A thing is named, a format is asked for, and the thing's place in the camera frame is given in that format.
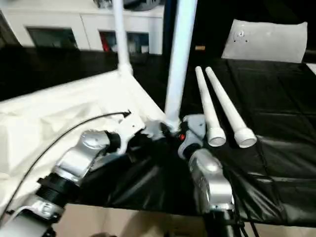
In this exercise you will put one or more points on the black cabinet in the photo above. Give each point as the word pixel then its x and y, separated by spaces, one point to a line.
pixel 212 24

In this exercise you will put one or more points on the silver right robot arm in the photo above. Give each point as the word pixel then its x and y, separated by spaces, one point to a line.
pixel 212 172

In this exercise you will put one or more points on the small yellow label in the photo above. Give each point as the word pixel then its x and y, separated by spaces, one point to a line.
pixel 200 47

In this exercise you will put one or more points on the black work mat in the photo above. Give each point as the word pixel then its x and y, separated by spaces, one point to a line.
pixel 271 98

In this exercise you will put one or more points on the black tangled clutter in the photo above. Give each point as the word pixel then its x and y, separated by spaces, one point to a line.
pixel 100 3

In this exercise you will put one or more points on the white chair back panel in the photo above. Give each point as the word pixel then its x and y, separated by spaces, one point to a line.
pixel 266 40

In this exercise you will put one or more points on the white cabinet with glass doors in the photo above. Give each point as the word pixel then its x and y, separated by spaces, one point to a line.
pixel 61 19

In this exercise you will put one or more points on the white plastic table leg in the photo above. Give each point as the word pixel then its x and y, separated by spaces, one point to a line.
pixel 180 49
pixel 229 106
pixel 208 103
pixel 122 32

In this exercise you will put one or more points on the white plastic table top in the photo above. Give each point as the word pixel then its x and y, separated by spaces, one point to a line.
pixel 61 118

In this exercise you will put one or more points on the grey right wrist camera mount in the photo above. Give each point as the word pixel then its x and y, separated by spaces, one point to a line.
pixel 195 128

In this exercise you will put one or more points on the red packet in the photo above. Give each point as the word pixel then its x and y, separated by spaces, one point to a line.
pixel 105 44

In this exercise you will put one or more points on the grey and black helmet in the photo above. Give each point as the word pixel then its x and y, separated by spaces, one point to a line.
pixel 143 5

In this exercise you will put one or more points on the white sheet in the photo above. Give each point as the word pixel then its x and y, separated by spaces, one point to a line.
pixel 312 67

